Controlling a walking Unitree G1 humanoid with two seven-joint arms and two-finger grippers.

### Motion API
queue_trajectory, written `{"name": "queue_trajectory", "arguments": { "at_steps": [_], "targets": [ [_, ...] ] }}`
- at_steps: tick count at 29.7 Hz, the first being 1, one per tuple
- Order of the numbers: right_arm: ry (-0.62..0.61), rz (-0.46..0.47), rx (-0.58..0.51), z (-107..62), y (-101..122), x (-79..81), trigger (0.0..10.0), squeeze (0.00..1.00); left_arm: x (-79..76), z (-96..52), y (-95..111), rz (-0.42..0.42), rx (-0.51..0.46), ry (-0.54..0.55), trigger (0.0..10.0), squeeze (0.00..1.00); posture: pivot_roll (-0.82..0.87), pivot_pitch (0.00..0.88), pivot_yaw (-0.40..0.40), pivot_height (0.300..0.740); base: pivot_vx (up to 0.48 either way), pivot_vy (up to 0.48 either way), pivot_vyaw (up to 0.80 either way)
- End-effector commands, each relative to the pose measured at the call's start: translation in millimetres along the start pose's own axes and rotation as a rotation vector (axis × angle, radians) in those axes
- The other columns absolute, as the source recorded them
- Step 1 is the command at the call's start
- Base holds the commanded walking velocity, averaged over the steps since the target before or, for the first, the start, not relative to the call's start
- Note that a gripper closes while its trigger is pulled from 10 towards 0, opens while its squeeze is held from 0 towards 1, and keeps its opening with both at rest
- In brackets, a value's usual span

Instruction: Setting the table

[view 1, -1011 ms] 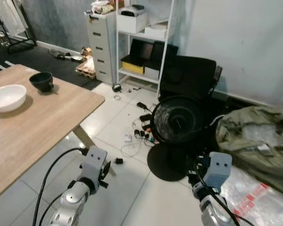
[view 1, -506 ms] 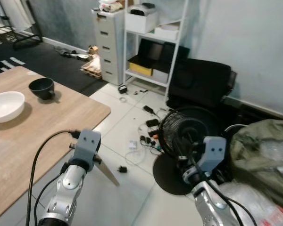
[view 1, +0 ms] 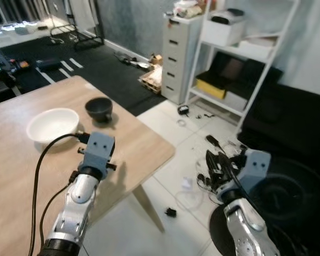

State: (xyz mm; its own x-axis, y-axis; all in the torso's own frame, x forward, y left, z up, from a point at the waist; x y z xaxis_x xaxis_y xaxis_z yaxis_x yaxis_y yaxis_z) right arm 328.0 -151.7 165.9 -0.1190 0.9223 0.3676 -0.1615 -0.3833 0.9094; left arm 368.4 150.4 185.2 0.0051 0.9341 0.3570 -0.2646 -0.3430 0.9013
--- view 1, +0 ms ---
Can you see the black bowl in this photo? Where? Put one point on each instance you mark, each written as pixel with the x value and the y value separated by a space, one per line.
pixel 98 108

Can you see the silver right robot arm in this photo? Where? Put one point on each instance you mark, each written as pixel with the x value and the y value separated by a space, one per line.
pixel 245 229

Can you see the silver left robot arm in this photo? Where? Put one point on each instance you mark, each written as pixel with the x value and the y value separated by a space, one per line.
pixel 77 200

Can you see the small black plug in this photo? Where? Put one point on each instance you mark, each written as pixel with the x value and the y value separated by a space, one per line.
pixel 171 212

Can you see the yellow box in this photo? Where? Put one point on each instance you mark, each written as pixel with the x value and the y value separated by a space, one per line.
pixel 210 88

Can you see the white shelf rack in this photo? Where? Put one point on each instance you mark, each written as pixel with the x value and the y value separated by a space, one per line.
pixel 266 69

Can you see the small wooden pallet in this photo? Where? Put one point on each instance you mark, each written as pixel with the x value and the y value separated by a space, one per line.
pixel 152 80

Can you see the white drawer cabinet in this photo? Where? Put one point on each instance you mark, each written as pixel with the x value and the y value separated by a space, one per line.
pixel 177 58

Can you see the flat white box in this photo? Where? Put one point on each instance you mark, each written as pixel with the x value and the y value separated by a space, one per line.
pixel 258 48

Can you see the white storage box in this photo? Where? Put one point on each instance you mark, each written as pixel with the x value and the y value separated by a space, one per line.
pixel 221 32

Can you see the black floor mat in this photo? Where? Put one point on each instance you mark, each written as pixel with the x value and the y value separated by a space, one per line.
pixel 90 77

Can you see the white bowl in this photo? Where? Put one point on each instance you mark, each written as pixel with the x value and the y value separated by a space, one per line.
pixel 52 125

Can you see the black clothes rack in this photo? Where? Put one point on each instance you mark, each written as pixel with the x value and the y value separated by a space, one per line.
pixel 77 32

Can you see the wooden table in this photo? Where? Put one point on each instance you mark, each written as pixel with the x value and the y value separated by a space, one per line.
pixel 21 170

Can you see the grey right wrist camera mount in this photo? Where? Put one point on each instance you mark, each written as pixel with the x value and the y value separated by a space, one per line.
pixel 255 168

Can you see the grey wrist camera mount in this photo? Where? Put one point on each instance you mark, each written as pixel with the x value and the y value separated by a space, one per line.
pixel 255 168
pixel 98 149

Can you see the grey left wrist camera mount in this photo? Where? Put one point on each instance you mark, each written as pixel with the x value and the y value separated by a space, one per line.
pixel 98 149

